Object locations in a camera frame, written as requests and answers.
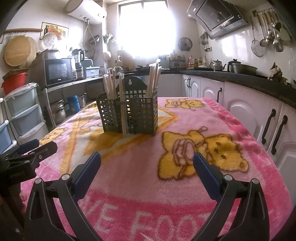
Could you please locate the kitchen window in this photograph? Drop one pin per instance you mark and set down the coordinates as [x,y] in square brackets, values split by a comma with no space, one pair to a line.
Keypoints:
[148,27]

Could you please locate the person's left hand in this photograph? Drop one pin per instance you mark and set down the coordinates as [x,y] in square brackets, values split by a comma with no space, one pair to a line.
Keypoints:
[23,196]

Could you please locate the metal kitchen shelf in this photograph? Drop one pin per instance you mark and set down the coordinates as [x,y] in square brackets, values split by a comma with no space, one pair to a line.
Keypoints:
[69,83]

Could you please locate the red plastic bucket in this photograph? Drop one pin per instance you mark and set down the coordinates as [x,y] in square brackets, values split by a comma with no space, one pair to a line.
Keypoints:
[15,83]

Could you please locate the black blender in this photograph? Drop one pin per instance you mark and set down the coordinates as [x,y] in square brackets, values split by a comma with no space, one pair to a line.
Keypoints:
[78,62]

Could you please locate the beige container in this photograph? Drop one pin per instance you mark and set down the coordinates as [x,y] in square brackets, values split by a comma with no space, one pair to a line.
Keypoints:
[125,59]

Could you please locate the white lower kitchen cabinets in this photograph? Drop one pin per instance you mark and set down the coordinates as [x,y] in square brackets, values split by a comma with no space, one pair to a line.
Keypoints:
[242,111]

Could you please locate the pastel plastic drawer tower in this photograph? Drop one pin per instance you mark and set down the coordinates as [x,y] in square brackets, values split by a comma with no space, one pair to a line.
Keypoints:
[5,132]
[25,113]

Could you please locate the black frying pan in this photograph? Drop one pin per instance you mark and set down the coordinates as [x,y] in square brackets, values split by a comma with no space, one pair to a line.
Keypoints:
[142,67]

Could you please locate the steel kettle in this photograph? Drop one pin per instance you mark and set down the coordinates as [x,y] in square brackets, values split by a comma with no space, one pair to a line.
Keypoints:
[217,66]

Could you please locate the pink printed blanket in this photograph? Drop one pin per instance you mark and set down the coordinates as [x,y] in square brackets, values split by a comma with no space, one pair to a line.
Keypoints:
[138,185]

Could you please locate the brown cardboard box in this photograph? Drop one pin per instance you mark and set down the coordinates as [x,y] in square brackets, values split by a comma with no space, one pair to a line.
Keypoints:
[46,56]

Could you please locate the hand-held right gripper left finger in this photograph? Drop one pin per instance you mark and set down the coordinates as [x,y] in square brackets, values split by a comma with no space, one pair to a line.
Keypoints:
[89,173]

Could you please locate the small black wall fan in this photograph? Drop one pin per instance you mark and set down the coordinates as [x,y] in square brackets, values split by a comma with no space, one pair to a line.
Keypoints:
[185,44]

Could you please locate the steel ladle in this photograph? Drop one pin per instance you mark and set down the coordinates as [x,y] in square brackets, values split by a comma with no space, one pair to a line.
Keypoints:
[263,43]

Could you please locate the brown dried plant bundle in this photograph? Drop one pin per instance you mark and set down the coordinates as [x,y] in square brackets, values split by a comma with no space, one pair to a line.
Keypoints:
[277,74]

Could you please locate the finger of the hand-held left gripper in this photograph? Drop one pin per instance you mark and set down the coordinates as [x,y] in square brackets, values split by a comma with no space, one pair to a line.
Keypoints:
[46,149]
[29,146]

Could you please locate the black kitchen countertop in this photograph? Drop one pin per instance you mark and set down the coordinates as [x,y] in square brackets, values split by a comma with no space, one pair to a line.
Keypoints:
[254,85]

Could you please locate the wooden rolling pin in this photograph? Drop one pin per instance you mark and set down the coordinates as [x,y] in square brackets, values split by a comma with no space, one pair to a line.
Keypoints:
[23,30]

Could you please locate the large steel spoon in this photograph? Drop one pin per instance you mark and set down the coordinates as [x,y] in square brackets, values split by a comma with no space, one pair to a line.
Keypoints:
[278,45]

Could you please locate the group of chopsticks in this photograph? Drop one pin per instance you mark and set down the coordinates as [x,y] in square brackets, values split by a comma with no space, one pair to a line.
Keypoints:
[152,78]

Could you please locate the condiment bottles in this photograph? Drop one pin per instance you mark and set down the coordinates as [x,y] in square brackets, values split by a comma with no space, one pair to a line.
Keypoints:
[196,62]

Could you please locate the grey plastic box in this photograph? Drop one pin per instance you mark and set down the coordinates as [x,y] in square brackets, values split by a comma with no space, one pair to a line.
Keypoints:
[91,72]

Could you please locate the small steel pot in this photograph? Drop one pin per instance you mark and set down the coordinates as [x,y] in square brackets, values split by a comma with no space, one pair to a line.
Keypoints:
[82,100]

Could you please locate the black lattice utensil basket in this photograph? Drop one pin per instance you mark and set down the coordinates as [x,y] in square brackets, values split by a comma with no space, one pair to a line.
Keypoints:
[135,89]

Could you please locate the black microwave oven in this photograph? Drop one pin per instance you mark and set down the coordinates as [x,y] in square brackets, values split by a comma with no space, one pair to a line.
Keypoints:
[57,71]

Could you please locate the stacked steel pots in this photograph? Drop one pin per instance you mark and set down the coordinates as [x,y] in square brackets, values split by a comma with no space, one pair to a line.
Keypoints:
[57,112]

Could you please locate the metal utensil rail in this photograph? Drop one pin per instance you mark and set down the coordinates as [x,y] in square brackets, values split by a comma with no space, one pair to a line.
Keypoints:
[268,11]

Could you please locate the blue tin can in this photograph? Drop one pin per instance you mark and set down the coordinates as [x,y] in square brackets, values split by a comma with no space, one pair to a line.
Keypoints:
[74,104]

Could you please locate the white water heater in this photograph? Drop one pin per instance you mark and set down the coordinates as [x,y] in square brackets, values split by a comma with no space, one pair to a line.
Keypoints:
[85,10]

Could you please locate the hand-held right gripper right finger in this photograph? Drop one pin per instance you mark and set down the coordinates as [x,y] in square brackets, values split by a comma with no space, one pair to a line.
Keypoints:
[205,173]

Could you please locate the black range hood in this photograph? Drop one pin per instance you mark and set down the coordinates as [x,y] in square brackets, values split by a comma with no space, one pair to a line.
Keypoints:
[217,16]

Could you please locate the black dish rack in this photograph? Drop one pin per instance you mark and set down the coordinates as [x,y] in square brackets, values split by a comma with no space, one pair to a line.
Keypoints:
[177,62]

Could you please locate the fruit wall poster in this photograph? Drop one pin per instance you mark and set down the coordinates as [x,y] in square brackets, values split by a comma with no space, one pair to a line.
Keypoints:
[55,29]

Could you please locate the round bamboo tray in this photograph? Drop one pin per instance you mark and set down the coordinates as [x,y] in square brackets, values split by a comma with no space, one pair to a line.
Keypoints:
[18,51]

